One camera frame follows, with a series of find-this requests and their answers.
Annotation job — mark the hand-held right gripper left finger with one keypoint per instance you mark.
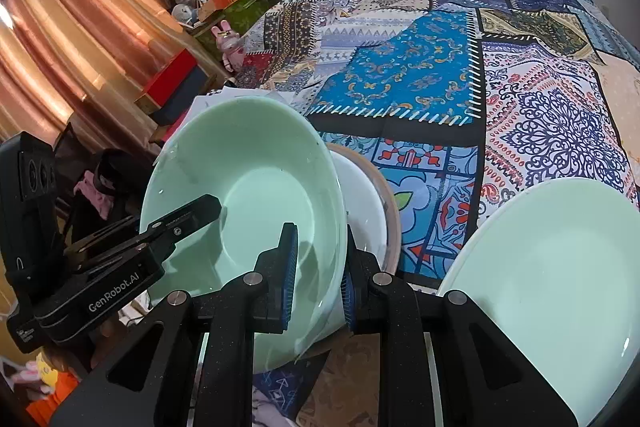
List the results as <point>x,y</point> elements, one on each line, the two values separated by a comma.
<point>290,277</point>

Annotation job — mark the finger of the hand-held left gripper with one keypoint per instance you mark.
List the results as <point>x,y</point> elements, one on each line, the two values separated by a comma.
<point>185,217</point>
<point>107,232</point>

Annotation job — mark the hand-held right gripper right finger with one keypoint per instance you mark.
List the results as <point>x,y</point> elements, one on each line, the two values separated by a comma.
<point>348,302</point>

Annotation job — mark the green bowl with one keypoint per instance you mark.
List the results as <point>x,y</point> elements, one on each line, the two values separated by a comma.
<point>260,167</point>

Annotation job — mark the pink bowl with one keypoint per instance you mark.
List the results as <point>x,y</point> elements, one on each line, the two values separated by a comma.
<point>393,212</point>

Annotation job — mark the white bowl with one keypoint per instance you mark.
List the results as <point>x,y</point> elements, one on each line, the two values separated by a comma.
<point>362,202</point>

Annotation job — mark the green plate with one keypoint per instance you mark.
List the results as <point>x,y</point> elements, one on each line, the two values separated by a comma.
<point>550,267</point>

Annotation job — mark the pink cloth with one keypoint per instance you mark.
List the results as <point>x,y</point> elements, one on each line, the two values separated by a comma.
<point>95,194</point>

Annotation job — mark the black bag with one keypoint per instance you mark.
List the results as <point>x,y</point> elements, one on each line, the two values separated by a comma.
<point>120,167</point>

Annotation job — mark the dark blue box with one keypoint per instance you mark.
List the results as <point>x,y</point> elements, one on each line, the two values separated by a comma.
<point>185,103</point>

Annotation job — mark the white cloth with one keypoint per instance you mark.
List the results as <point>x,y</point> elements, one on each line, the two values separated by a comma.
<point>220,99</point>

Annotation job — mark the white marbled bedsheet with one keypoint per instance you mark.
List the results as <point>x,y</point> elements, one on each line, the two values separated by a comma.
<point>272,409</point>

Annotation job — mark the red box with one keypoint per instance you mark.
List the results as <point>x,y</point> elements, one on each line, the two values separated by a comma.
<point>170,77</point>

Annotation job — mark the orange yellow toy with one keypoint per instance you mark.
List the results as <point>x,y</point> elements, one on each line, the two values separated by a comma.
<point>47,387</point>

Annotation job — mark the pink bunny toy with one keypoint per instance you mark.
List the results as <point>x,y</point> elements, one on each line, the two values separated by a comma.
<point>229,42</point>

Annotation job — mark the orange sheer curtain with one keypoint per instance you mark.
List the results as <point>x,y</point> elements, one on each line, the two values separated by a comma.
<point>75,32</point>

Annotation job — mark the small grey plush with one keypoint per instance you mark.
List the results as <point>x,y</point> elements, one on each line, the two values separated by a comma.
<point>182,13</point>

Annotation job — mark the orange box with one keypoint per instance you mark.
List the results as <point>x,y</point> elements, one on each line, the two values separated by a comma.
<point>220,2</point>

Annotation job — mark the patchwork blanket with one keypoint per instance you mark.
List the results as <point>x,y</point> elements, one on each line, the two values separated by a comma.
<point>425,72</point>

